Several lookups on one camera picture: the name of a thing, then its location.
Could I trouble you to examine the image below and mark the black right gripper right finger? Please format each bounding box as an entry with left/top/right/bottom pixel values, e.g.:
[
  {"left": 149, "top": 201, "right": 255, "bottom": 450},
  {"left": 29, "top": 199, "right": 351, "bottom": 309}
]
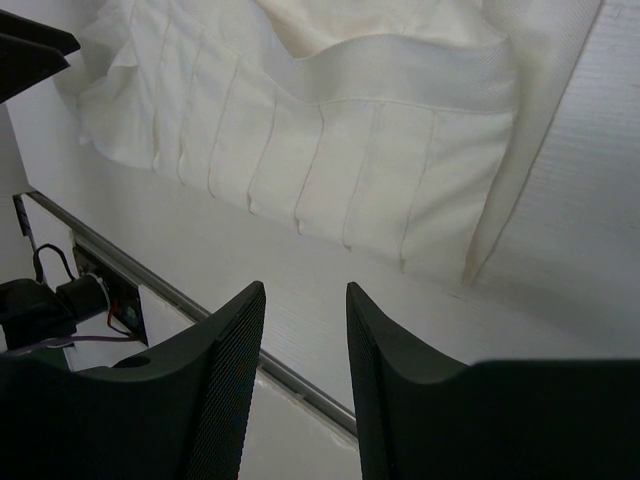
[{"left": 346, "top": 283, "right": 639, "bottom": 479}]

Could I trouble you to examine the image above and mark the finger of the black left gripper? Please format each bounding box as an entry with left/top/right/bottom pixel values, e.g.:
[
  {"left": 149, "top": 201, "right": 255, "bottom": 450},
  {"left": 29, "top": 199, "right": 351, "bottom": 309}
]
[
  {"left": 1, "top": 10, "right": 80, "bottom": 53},
  {"left": 1, "top": 44, "right": 69, "bottom": 103}
]

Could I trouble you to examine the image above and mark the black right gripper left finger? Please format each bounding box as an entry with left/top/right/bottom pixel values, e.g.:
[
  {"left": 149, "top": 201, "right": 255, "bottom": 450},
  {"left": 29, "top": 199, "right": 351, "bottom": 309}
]
[{"left": 1, "top": 281, "right": 265, "bottom": 479}]

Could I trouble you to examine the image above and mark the white pleated skirt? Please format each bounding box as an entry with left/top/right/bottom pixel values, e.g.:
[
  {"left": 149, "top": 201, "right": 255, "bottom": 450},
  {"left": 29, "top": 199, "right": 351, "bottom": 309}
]
[{"left": 77, "top": 1, "right": 600, "bottom": 283}]

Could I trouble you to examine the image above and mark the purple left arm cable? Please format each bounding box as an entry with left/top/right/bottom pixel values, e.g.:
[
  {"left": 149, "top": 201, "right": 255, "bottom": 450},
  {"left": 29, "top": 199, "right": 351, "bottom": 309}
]
[{"left": 9, "top": 334, "right": 141, "bottom": 356}]

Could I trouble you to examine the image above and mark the aluminium front table rail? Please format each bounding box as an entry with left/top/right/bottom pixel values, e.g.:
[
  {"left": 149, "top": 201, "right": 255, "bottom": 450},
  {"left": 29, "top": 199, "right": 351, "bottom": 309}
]
[{"left": 26, "top": 191, "right": 357, "bottom": 437}]

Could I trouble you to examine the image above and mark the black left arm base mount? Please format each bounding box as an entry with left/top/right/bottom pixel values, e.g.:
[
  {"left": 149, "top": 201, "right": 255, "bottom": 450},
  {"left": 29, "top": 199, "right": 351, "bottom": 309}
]
[{"left": 1, "top": 243, "right": 149, "bottom": 356}]

